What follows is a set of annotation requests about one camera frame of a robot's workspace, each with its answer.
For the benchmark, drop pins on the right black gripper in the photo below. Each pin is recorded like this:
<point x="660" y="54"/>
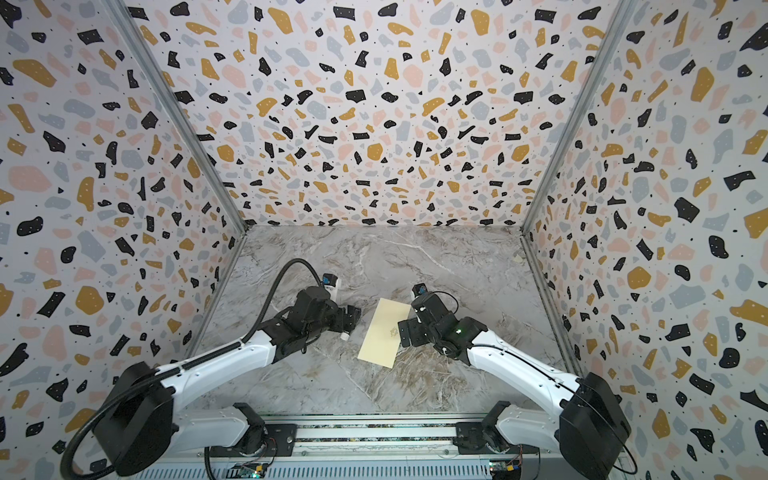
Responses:
<point x="410" y="330"/>

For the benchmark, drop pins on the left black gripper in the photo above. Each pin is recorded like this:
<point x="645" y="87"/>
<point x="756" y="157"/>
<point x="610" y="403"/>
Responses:
<point x="340" y="323"/>

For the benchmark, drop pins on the cream envelope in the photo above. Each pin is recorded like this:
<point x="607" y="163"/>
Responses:
<point x="382" y="339"/>

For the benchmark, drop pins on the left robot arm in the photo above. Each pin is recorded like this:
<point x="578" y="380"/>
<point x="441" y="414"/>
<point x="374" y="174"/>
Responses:
<point x="147" y="411"/>

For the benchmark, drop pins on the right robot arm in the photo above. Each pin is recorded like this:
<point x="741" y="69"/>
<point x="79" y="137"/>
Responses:
<point x="528" y="372"/>

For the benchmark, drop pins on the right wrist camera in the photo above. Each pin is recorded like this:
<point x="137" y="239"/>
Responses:
<point x="420" y="292"/>

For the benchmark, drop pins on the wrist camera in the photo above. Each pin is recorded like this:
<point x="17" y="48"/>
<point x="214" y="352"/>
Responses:
<point x="331" y="284"/>
<point x="420" y="292"/>

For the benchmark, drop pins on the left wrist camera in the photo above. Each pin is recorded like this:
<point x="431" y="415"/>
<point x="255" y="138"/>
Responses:
<point x="331" y="284"/>

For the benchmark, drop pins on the perforated grey cable tray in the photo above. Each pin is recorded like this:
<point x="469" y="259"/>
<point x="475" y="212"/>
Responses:
<point x="368" y="469"/>

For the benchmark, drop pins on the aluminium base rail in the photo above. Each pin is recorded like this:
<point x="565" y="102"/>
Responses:
<point x="356" y="438"/>

